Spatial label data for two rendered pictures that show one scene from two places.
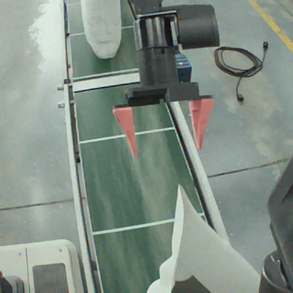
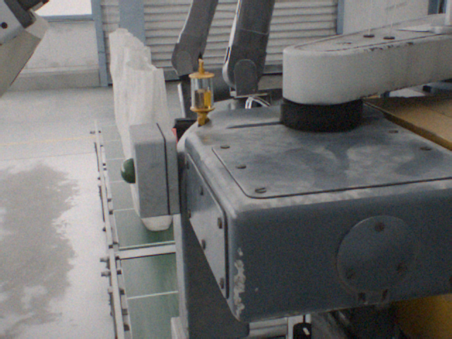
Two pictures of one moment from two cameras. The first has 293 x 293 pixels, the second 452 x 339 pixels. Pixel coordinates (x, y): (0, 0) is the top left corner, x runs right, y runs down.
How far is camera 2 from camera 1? 0.88 m
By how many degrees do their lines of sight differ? 30
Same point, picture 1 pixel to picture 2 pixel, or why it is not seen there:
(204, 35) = (222, 87)
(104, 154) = (155, 306)
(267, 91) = not seen: hidden behind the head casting
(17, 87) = (38, 282)
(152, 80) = (189, 116)
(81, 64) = (128, 235)
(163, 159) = not seen: hidden behind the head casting
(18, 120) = (39, 316)
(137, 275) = not seen: outside the picture
